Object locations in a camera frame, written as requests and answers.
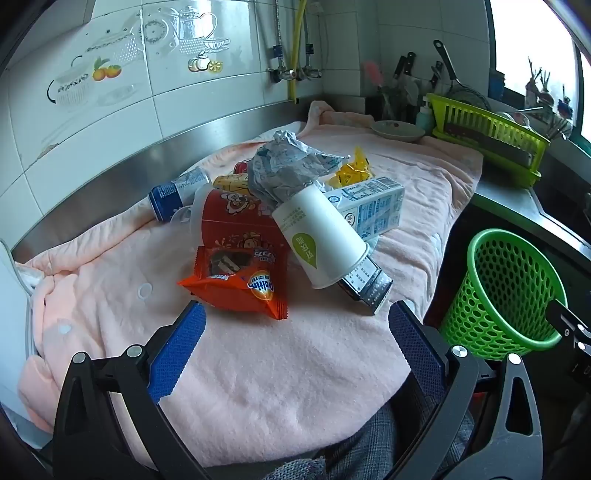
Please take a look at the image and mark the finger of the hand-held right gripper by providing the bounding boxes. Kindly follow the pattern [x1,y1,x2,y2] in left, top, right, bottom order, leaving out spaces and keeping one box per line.
[545,300,586,344]

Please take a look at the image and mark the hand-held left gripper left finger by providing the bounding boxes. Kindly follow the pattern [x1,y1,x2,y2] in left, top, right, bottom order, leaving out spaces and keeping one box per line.
[54,300,213,480]

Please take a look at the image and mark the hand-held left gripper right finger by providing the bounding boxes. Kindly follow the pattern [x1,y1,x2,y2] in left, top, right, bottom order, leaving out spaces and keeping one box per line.
[388,300,543,480]

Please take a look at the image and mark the green plastic basket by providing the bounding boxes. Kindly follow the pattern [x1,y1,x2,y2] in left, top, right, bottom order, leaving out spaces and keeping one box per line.
[438,228,568,361]

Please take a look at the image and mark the black cardboard box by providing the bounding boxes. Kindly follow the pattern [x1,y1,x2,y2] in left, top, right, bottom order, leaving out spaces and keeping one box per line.
[337,254,394,317]

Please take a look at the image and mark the orange snack packet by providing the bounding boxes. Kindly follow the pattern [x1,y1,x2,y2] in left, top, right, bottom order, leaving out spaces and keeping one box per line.
[178,244,289,320]

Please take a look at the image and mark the clear plastic cup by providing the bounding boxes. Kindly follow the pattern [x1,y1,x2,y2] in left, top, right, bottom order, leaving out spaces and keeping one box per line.
[173,185,213,241]

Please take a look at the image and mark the red printed paper bucket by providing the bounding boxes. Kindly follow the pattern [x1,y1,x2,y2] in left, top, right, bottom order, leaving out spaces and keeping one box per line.
[199,189,289,259]

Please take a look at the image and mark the white blue milk carton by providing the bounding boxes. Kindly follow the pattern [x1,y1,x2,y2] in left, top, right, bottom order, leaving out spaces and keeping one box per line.
[323,176,406,241]

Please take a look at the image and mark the white paper cup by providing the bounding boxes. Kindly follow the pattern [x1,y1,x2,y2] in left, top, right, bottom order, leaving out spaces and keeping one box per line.
[271,185,370,291]

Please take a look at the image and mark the yellow plastic wrapper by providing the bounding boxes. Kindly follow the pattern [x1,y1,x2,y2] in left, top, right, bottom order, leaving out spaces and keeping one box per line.
[333,147,376,188]

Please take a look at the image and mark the grey paper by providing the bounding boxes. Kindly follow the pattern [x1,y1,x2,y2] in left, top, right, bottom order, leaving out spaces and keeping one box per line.
[248,130,352,206]

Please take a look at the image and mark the pink fleece blanket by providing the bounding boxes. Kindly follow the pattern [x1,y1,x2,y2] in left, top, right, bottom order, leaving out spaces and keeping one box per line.
[16,100,485,472]

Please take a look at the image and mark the dented blue white can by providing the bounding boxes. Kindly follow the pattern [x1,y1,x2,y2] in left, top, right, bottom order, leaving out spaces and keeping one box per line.
[148,167,214,223]

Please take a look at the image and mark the clear bottle with yellow label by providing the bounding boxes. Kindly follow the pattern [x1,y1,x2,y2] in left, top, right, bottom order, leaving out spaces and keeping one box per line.
[212,173,252,192]

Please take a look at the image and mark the green dish rack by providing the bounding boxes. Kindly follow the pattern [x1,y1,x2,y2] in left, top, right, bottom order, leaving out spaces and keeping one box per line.
[425,92,551,189]

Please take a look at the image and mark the white ceramic plate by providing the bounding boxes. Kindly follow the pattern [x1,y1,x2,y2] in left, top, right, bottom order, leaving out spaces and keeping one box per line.
[372,120,426,143]

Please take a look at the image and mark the potted plant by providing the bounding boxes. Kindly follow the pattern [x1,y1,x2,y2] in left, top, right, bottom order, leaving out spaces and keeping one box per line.
[526,58,574,121]

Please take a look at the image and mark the dish soap bottle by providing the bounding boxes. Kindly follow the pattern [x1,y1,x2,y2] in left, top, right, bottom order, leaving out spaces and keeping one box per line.
[416,97,435,132]

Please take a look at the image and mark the pink brush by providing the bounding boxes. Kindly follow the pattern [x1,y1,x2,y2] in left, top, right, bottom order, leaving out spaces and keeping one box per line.
[364,61,386,88]

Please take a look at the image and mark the metal gas valve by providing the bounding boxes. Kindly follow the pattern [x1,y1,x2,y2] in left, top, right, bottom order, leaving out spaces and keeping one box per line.
[268,42,324,84]

